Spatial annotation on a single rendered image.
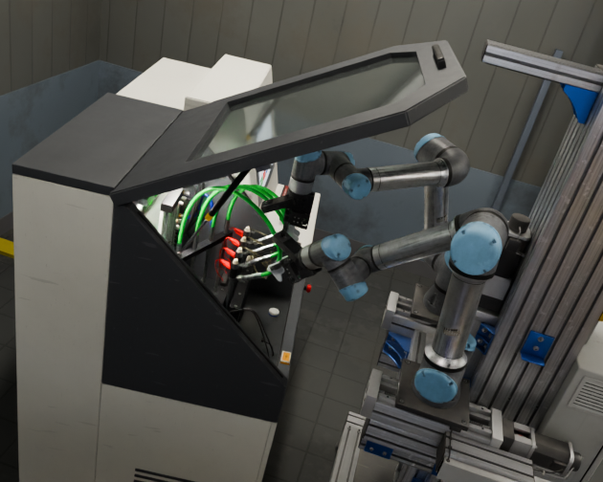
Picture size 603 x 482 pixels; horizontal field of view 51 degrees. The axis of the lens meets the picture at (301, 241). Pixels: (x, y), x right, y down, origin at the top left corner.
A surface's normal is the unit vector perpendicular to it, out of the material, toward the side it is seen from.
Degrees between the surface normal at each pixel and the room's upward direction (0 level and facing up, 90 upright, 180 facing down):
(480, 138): 90
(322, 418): 0
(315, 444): 0
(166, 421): 90
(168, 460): 90
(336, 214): 90
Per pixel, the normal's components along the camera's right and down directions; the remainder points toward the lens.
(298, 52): -0.24, 0.44
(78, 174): 0.21, -0.85
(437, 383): -0.45, 0.48
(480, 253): -0.41, 0.25
